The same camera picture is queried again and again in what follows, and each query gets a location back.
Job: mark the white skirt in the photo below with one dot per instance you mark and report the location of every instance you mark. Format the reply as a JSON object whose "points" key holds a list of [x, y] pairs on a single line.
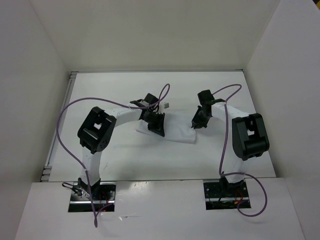
{"points": [[177, 128]]}

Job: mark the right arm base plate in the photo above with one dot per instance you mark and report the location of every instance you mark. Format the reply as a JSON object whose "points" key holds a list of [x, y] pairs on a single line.
{"points": [[220, 195]]}

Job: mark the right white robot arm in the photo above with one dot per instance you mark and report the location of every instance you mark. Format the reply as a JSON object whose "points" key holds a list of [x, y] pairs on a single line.
{"points": [[247, 132]]}

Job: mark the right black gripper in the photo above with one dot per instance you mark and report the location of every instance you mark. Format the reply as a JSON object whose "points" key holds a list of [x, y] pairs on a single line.
{"points": [[197, 123]]}

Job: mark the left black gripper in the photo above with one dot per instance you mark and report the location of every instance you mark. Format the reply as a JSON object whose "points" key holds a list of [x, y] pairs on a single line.
{"points": [[158, 127]]}

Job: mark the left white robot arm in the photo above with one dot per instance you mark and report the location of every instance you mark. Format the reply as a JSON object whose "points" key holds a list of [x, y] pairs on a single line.
{"points": [[96, 131]]}

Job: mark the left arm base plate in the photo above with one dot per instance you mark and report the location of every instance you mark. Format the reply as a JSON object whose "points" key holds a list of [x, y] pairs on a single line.
{"points": [[103, 198]]}

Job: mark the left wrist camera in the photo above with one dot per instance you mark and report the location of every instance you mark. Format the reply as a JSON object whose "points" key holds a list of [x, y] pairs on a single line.
{"points": [[164, 105]]}

